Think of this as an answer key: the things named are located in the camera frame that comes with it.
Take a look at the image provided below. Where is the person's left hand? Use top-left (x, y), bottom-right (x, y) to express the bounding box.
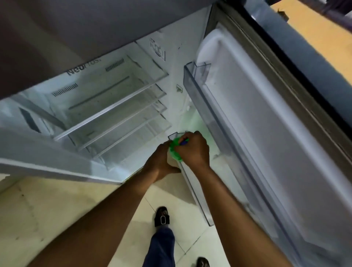
top-left (142, 141), bottom-right (182, 183)

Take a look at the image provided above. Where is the person's right hand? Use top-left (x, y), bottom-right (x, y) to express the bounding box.
top-left (177, 131), bottom-right (211, 173)

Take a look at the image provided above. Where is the green plastic bottle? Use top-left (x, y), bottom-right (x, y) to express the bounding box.
top-left (168, 137), bottom-right (190, 163)

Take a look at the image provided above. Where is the short clear door bin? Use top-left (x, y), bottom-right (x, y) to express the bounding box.
top-left (167, 131), bottom-right (215, 227)

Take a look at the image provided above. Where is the person's right forearm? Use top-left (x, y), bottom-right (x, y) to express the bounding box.
top-left (189, 165), bottom-right (288, 267)

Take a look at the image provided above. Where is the person's left forearm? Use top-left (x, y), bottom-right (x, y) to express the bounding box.
top-left (26, 172), bottom-right (158, 267)

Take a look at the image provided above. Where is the grey refrigerator cabinet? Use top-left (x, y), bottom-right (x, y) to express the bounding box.
top-left (0, 6), bottom-right (220, 185)

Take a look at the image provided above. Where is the black buckled sandal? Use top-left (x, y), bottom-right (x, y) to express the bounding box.
top-left (154, 206), bottom-right (171, 228)

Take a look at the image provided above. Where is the long clear door bin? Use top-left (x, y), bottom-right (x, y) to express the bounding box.
top-left (183, 61), bottom-right (301, 262)

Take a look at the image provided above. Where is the white-lined refrigerator door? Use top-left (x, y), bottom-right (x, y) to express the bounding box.
top-left (183, 0), bottom-right (352, 267)

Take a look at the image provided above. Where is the blue trouser leg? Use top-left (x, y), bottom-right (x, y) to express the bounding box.
top-left (142, 226), bottom-right (177, 267)

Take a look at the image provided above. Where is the large glass refrigerator shelf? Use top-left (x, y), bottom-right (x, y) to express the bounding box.
top-left (54, 54), bottom-right (169, 141)

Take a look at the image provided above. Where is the white printed label sticker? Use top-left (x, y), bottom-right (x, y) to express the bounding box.
top-left (149, 38), bottom-right (166, 61)

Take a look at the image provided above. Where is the grey freezer door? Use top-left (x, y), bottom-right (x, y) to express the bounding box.
top-left (0, 0), bottom-right (219, 100)

